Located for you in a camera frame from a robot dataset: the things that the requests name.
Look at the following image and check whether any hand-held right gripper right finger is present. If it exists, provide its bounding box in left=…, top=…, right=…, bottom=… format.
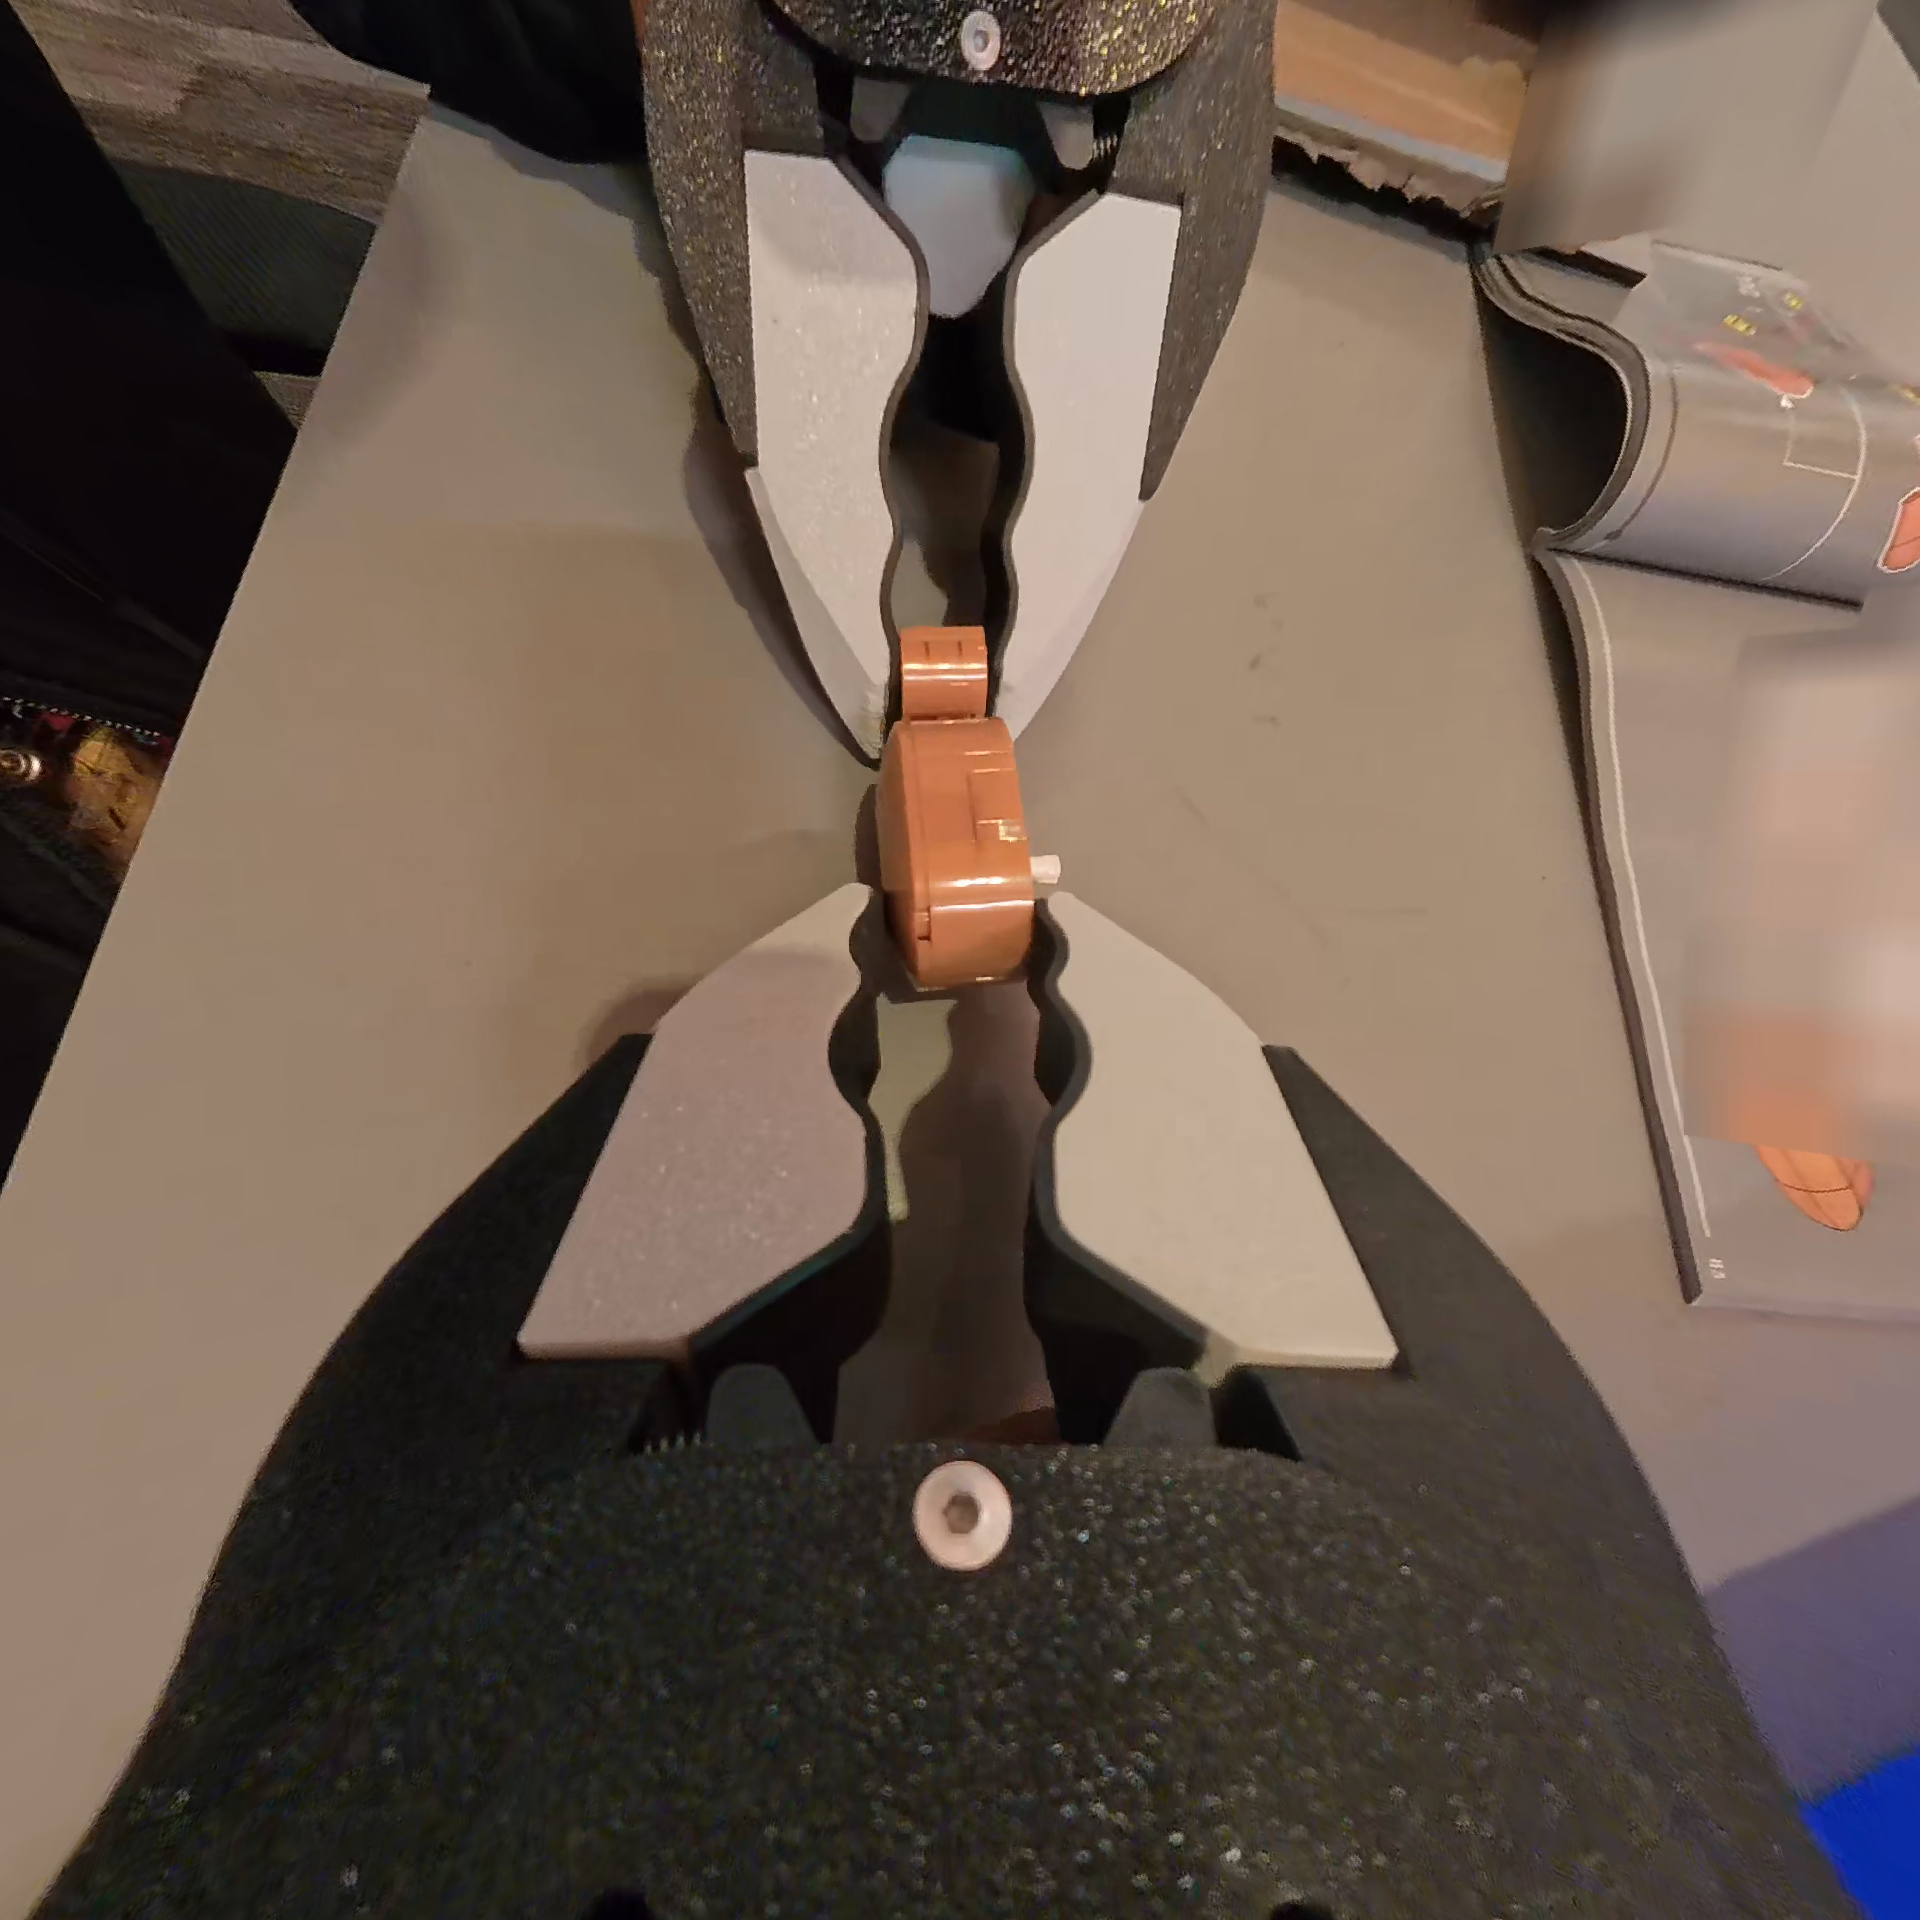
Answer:
left=1030, top=899, right=1404, bottom=1374

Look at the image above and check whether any cardboard box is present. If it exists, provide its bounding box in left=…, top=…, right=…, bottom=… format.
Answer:
left=1260, top=0, right=1548, bottom=228

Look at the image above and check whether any black office chair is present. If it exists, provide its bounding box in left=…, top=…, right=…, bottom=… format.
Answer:
left=90, top=150, right=407, bottom=379

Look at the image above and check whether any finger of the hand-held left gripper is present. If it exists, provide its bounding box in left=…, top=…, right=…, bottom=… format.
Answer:
left=737, top=144, right=925, bottom=753
left=989, top=181, right=1183, bottom=727

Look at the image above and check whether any round brown brick assembly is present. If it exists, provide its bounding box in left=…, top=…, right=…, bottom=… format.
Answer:
left=864, top=715, right=1064, bottom=998

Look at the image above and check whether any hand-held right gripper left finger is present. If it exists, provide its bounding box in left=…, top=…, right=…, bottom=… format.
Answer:
left=520, top=892, right=893, bottom=1369

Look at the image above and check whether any small brown brick plate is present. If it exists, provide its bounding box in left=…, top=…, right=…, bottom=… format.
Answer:
left=893, top=625, right=998, bottom=728

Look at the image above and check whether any grey instruction booklet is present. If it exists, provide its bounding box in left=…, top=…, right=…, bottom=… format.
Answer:
left=1470, top=235, right=1920, bottom=1323

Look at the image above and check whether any grey desk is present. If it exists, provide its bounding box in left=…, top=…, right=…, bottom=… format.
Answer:
left=0, top=107, right=1920, bottom=1862

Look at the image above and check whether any large blue storage bin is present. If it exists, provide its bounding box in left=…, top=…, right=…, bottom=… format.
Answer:
left=1786, top=1757, right=1920, bottom=1920

